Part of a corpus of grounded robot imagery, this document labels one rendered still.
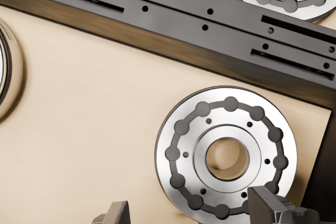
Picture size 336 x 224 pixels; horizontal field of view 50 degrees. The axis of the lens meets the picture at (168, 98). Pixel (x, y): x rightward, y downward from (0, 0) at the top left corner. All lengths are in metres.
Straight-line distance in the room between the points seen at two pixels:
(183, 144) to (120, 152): 0.06
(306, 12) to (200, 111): 0.10
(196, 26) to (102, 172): 0.16
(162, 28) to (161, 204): 0.16
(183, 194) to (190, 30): 0.13
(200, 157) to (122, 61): 0.10
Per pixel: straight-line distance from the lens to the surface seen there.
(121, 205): 0.16
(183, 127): 0.26
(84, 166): 0.30
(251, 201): 0.17
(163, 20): 0.19
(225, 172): 0.28
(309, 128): 0.31
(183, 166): 0.26
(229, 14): 0.20
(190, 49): 0.21
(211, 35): 0.19
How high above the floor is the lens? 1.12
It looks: 89 degrees down
